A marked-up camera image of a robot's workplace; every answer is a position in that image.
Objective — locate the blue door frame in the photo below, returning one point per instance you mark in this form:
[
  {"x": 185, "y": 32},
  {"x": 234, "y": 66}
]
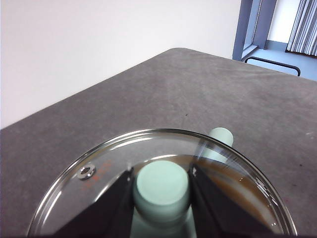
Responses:
[{"x": 247, "y": 24}]

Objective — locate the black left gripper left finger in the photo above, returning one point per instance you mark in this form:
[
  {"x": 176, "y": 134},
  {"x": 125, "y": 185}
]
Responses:
[{"x": 111, "y": 213}]

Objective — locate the grey striped curtain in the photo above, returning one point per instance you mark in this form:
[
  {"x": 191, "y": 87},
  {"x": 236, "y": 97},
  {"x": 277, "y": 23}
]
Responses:
[{"x": 302, "y": 24}]

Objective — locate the black metal tube frame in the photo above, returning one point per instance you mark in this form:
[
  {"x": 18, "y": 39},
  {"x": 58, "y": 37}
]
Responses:
[{"x": 272, "y": 63}]

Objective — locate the glass lid with green knob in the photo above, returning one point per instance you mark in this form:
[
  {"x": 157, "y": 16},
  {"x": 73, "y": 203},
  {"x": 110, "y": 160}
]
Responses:
[{"x": 161, "y": 183}]

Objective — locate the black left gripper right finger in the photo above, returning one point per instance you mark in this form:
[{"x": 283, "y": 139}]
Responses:
[{"x": 218, "y": 213}]

